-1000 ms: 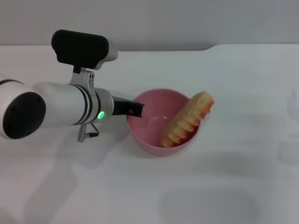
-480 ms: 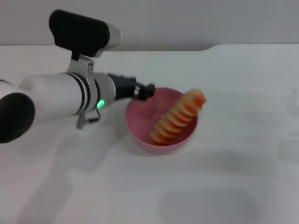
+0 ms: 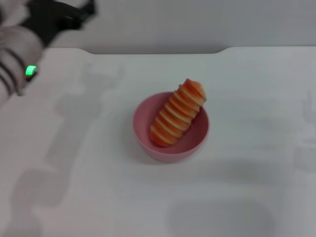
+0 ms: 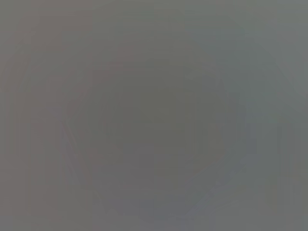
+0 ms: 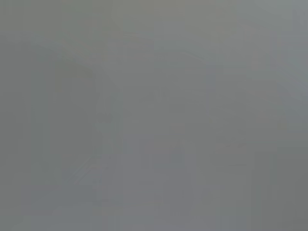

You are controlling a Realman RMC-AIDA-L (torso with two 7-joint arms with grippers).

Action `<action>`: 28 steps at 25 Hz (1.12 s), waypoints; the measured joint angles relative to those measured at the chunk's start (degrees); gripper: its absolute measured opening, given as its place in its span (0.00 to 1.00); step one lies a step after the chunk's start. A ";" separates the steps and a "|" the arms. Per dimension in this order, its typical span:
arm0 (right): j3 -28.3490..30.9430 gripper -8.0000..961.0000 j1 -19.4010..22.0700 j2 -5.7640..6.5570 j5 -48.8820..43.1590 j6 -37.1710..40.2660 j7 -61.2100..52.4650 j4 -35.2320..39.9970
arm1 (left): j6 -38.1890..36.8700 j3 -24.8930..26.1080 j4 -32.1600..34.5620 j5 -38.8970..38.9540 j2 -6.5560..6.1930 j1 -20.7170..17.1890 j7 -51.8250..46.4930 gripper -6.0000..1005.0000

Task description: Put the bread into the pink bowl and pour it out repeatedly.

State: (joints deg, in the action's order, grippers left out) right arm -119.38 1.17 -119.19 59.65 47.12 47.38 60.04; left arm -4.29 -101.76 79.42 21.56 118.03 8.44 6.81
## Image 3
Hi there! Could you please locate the orange ridged bread loaf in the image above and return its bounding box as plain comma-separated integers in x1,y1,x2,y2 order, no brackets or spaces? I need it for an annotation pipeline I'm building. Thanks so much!
150,78,207,148

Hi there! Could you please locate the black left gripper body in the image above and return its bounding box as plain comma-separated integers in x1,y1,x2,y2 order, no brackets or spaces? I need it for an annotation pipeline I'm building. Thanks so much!
21,0,82,48

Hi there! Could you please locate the pink plastic bowl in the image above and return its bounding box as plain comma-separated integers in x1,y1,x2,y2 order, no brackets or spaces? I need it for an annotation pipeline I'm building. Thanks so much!
132,91,210,163

